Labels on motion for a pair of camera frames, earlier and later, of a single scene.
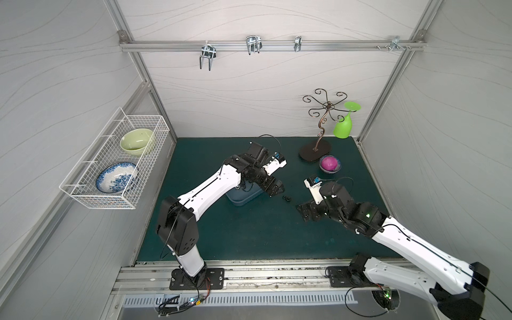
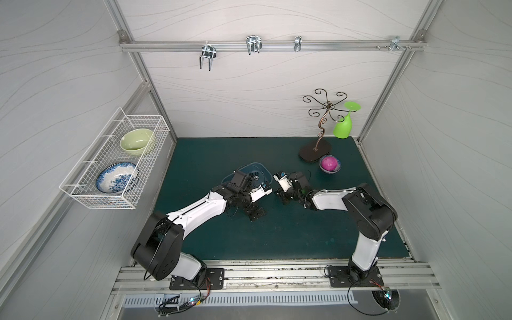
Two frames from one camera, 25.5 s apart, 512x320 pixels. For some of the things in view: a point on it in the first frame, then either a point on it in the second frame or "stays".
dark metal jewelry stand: [318, 149] stays
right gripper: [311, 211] to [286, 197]
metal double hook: [209, 51] stays
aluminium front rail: [240, 277] stays
